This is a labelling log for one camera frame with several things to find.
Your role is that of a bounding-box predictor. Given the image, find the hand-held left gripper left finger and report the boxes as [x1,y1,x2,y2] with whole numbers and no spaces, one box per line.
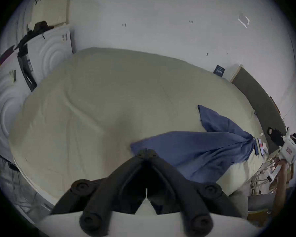
[51,150,149,237]

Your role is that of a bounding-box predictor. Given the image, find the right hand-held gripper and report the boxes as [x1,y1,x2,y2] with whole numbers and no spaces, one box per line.
[257,127,296,164]

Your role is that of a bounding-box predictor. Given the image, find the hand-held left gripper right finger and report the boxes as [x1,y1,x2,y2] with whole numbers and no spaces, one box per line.
[147,150,243,237]

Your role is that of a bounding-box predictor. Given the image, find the dark blue shirt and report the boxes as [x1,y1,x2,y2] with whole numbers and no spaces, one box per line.
[130,105,259,184]

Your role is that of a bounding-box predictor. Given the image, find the person's right forearm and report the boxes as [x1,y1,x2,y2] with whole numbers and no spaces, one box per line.
[272,168,287,216]

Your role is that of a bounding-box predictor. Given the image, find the person's right hand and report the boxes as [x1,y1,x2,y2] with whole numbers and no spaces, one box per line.
[273,158,288,173]

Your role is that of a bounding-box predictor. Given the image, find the black bag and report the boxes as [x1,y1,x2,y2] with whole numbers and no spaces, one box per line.
[267,127,285,147]

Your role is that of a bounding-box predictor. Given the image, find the dark grey padded headboard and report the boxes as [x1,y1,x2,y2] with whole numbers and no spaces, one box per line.
[231,67,287,138]

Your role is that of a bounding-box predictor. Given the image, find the small dark blue card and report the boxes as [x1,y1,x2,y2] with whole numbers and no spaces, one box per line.
[213,65,225,77]

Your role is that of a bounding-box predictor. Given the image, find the pale yellow carton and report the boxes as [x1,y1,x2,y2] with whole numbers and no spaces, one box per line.
[30,0,70,26]

